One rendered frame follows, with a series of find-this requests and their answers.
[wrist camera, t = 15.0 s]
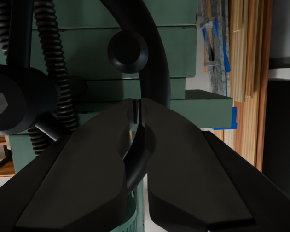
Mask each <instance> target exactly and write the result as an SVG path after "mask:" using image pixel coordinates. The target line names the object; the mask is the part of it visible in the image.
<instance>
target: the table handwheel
mask: <svg viewBox="0 0 290 232"><path fill-rule="evenodd" d="M34 1H35V0H12V10H11V19H10V29H9V40H8V49H7V59H6V64H7V65H3V64H0V135H14V134H18V133H20V132H23V131H25V130H27V129H29V128H31V127H33V126H36V127H37V128H39V129H40V130H41V131H43V132H44V133H45V134H47V135H48V136H49V137H51V138H52V139H53V140H55V141H56V140H58V139H59V138H60V137H61V136H62V135H71V134H72V133H73V132H72V131H71V130H69V129H68V128H67V127H66V126H65V125H64V124H63V123H62V122H60V121H59V120H58V119H57V118H56V117H54V116H53V115H52V114H53V113H54V111H55V109H56V106H57V104H58V102H59V100H60V99H61V94H62V93H61V91H60V87H59V86H58V85H57V83H56V82H54V81H53V80H52V79H50V78H49V77H48V76H47V75H46V74H44V73H43V72H42V71H40V70H38V69H36V68H33V67H30V57H31V40H32V22H33V10H34ZM100 1H101V2H102V3H103V5H104V6H105V7H106V8H107V9H108V10H109V12H110V13H111V14H112V16H113V17H114V18H115V20H116V21H117V23H118V24H119V26H120V27H121V29H122V31H124V30H131V31H135V32H137V33H138V34H140V35H141V36H142V37H143V38H144V40H145V41H146V43H147V46H148V60H147V63H146V65H145V66H144V68H143V69H142V70H140V71H139V72H138V73H139V80H140V89H141V99H142V98H149V99H151V100H153V101H155V102H157V103H159V104H161V105H163V106H165V107H167V108H169V109H170V98H171V89H170V76H169V69H168V62H167V57H166V53H165V50H164V46H163V43H162V39H161V37H160V34H159V32H158V29H157V27H156V24H155V22H154V20H153V18H152V16H151V14H150V12H149V10H148V8H147V6H146V5H145V3H144V2H143V0H100ZM68 78H69V81H68V82H69V83H70V86H69V87H70V88H71V91H70V92H71V93H72V95H71V97H72V98H73V99H75V98H77V97H80V96H82V95H84V94H85V93H86V92H87V89H88V85H87V82H86V81H85V80H84V79H83V78H81V77H68ZM151 156H152V154H151V153H150V152H149V151H148V150H147V149H146V147H145V127H144V126H143V125H142V124H140V123H139V124H138V128H137V132H136V135H135V137H134V140H133V142H132V145H131V147H130V149H129V151H128V152H127V154H126V156H125V157H124V159H123V161H124V163H125V171H126V180H127V189H128V195H129V194H130V193H131V192H132V191H133V189H134V188H135V187H136V186H137V185H138V184H139V183H140V181H141V180H142V179H143V178H144V177H145V175H146V174H147V163H148V160H149V159H150V158H151Z"/></svg>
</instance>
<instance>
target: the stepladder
mask: <svg viewBox="0 0 290 232"><path fill-rule="evenodd" d="M200 2H201V11H202V20H203V22H202V23H201V24H200V29H202V32H203V36H204V42H205V51H206V61H207V62H204V66H207V70H208V79H209V92H211V93H216V94H220V95H223V96H227V97H230V78H229V72H230V71H231V68H230V65H229V32H228V0H221V6H220V0H209V5H210V17H209V18H208V13H207V3H206V0H200ZM220 8H221V12H220ZM209 28H211V40H212V46H211V44H210V36H209ZM236 118H237V107H232V124H231V127H230V128H212V129H213V130H226V129H237V127H238V123H236Z"/></svg>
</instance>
